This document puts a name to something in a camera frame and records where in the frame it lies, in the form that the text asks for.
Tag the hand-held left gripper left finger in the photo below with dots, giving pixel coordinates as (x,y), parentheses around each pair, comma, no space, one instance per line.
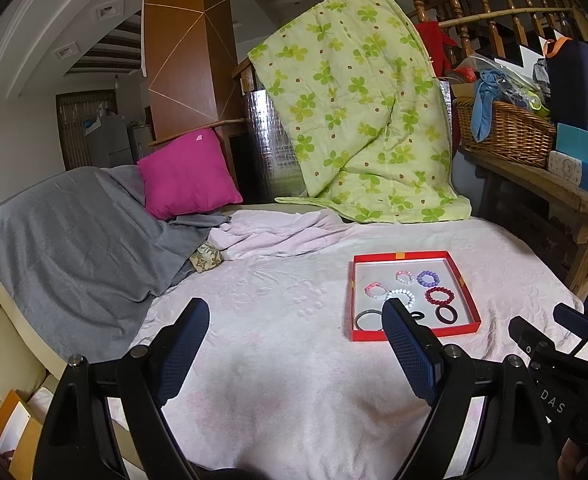
(183,350)

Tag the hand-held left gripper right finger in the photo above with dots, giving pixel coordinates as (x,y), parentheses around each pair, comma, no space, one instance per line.
(409,355)

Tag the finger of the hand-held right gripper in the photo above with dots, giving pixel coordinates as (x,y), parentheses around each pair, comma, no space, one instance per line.
(526,335)
(574,320)

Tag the red shallow box tray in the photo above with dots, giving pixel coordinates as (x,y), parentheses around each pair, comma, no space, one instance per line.
(369,336)

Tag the dark brown bangle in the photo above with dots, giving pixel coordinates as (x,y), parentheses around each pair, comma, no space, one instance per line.
(437,314)

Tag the grey glass bangle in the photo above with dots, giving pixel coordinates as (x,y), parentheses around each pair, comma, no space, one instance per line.
(360,319)

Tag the small beige patterned cushion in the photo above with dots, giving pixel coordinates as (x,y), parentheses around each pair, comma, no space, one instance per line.
(206,257)

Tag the pale pink embossed blanket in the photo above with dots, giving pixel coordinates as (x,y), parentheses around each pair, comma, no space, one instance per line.
(284,360)

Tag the wooden bench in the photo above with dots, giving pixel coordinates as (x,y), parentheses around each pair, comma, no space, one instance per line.
(549,185)

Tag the white patterned box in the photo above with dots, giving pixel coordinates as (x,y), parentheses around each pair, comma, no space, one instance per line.
(569,167)

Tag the grey blanket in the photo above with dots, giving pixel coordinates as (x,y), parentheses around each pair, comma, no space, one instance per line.
(73,240)

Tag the light blue cardboard box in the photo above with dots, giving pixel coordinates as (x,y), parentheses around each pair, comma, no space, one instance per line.
(584,147)

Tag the magenta pillow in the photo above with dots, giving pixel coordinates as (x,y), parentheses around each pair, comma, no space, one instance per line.
(188,175)

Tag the beige sofa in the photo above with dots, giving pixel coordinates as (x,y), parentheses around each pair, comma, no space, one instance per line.
(3,350)

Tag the orange and white box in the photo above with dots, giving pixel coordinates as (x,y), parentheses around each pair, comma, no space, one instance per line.
(16,425)

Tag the wicker basket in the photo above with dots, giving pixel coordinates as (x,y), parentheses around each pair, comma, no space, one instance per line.
(514,135)

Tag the grey refrigerator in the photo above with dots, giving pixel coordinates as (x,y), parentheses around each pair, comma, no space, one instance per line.
(113,140)

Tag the silver foil panel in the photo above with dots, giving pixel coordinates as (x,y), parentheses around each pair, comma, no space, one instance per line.
(271,145)

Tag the blue cloth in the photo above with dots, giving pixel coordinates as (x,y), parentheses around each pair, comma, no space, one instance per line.
(484,105)

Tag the navy bag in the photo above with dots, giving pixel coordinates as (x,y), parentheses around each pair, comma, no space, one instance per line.
(574,85)

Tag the green clover print quilt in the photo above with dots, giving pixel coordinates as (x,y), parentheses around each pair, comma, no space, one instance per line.
(354,100)

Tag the wooden column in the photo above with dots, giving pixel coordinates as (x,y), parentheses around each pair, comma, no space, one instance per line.
(183,50)

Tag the red cloth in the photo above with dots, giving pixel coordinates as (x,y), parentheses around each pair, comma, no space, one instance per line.
(434,45)

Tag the wooden stair railing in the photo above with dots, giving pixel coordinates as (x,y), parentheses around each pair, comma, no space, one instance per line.
(474,15)

